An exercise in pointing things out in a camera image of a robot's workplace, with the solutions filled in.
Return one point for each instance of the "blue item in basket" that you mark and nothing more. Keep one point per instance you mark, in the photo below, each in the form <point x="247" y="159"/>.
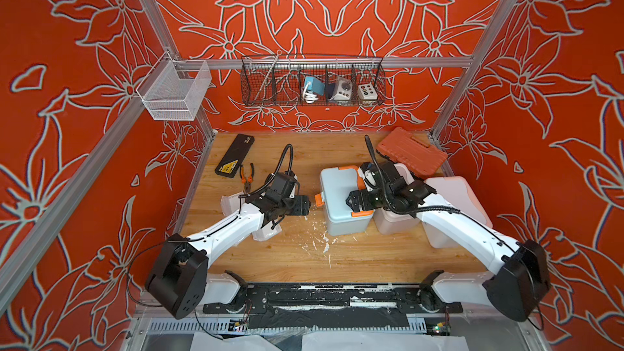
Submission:
<point x="313" y="85"/>

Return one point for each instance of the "aluminium frame post right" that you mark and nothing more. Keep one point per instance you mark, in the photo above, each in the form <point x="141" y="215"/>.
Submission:
<point x="500" y="15"/>

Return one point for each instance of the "orange handled pliers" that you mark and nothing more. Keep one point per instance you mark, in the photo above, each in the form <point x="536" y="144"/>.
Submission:
<point x="247" y="179"/>

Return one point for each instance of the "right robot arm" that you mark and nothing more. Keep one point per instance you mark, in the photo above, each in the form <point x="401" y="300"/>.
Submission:
<point x="516" y="276"/>

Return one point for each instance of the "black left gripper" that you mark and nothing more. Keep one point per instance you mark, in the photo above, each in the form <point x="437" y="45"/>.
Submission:
<point x="302" y="206"/>

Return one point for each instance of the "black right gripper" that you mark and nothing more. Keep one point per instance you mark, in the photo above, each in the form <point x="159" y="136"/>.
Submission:
<point x="362" y="195"/>

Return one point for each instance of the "white button box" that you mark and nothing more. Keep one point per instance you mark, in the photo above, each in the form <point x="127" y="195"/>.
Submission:
<point x="367" y="94"/>

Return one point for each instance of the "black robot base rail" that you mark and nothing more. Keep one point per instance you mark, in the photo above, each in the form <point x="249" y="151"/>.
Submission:
<point x="260" y="298"/>

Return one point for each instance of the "aluminium frame post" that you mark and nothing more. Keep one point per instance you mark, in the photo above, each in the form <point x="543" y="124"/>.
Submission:
<point x="500" y="15"/>
<point x="171" y="52"/>

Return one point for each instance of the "pink medicine chest box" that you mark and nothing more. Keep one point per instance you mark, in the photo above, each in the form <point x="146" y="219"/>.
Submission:
<point x="388" y="222"/>

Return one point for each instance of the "aluminium horizontal back rail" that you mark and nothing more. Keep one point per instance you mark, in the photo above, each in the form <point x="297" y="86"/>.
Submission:
<point x="389" y="62"/>

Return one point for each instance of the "red plastic tool case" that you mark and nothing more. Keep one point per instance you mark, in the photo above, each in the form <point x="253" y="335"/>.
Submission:
<point x="421" y="158"/>

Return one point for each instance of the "white wire mesh basket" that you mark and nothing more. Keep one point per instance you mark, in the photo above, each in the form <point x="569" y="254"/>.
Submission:
<point x="174" y="91"/>

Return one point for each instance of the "black wire wall basket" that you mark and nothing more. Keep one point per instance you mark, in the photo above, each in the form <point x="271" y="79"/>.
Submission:
<point x="290" y="80"/>

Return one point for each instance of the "gauze packet clear wrapper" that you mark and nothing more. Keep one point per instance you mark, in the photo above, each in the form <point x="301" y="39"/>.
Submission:
<point x="231" y="204"/>

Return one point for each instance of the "white device with dials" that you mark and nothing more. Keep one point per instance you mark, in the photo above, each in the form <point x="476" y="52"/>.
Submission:
<point x="342" y="91"/>

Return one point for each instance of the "grey orange medicine chest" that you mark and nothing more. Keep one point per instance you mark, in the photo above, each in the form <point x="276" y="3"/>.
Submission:
<point x="337" y="183"/>

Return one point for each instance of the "aluminium frame post left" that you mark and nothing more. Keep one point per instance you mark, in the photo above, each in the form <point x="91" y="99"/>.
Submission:
<point x="171" y="52"/>

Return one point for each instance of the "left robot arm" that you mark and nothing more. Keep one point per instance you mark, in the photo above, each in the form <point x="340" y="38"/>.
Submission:
<point x="180" y="280"/>

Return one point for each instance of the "black warning label case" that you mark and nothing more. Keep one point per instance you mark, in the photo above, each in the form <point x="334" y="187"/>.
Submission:
<point x="234" y="156"/>

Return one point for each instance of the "white pink first aid kit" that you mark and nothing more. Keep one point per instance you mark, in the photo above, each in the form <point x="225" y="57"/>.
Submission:
<point x="456" y="191"/>

